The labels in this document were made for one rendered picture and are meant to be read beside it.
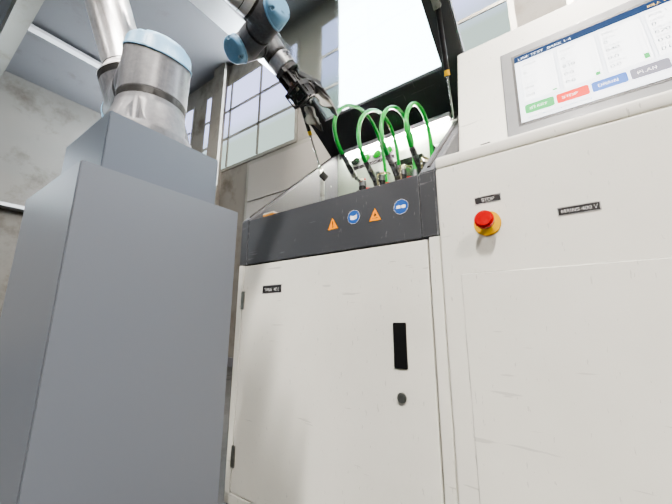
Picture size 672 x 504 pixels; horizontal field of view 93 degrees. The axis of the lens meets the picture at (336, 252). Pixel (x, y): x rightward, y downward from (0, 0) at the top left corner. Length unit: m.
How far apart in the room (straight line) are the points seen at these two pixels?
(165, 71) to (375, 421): 0.82
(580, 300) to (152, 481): 0.70
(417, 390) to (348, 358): 0.18
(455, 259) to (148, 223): 0.57
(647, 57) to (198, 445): 1.25
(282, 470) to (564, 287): 0.81
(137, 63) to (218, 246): 0.35
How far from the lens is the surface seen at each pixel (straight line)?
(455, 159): 0.79
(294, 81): 1.13
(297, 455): 0.99
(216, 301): 0.57
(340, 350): 0.84
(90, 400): 0.50
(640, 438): 0.71
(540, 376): 0.69
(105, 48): 0.92
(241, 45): 1.09
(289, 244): 0.99
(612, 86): 1.12
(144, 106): 0.66
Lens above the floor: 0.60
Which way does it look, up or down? 12 degrees up
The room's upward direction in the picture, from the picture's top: straight up
